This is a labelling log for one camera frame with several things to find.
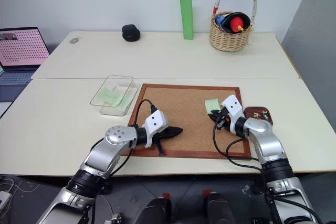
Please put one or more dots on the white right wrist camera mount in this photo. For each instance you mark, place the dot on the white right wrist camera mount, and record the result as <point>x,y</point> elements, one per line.
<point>232,108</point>

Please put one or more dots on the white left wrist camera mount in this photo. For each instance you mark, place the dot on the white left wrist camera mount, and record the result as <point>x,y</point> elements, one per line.
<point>156,124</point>

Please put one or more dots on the brown wooden tray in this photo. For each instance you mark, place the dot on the brown wooden tray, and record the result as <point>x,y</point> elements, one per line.
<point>249,112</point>

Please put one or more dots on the wood-framed cork board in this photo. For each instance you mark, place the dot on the wood-framed cork board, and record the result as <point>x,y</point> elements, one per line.
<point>183,108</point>

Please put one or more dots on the dark rounded shape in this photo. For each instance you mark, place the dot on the dark rounded shape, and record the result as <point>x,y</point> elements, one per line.
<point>156,212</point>
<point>219,209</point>

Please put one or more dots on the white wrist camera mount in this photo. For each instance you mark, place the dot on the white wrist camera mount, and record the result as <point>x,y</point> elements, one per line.
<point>156,124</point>
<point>232,108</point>

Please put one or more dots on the blue plastic object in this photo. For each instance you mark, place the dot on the blue plastic object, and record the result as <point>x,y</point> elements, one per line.
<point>219,20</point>

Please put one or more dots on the small white device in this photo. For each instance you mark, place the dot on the small white device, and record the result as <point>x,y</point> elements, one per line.
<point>4,199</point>

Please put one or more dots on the white pushpin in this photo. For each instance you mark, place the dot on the white pushpin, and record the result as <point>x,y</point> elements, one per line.
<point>266,116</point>

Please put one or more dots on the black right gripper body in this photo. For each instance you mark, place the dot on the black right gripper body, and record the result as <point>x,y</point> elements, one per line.
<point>223,120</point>

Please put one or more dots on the clear plastic box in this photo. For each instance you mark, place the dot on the clear plastic box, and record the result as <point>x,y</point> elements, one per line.
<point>126,82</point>

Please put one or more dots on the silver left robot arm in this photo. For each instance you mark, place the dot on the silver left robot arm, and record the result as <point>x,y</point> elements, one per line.
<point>115,136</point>

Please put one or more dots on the black round container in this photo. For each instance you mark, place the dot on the black round container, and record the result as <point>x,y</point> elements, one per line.
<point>130,33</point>

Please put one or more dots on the red bottle with yellow tip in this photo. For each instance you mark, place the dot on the red bottle with yellow tip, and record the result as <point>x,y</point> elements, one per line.
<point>236,23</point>

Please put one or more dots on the black bowl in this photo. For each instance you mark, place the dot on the black bowl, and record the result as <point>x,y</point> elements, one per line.
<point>245,20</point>

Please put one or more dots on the small red tab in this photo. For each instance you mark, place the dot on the small red tab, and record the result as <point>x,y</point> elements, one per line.
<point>207,192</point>
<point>166,196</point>

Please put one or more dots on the tall green block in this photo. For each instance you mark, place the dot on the tall green block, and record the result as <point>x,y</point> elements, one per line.
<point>186,16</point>

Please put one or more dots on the laptop with pink screen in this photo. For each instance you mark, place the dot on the laptop with pink screen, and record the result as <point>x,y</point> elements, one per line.
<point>21,48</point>

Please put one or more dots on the grey partition panel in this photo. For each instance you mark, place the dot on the grey partition panel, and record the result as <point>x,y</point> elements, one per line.
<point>312,51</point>

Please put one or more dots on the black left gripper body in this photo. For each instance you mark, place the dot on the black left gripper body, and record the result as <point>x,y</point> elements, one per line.
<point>160,135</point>

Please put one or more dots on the yellow pushpin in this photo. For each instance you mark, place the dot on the yellow pushpin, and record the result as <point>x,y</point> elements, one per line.
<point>256,115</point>

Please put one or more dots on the green sticky note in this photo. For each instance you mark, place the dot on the green sticky note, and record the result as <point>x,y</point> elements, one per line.
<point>211,104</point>
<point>109,95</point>

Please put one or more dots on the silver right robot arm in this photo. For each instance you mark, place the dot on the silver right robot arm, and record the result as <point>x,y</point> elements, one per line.
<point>267,145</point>

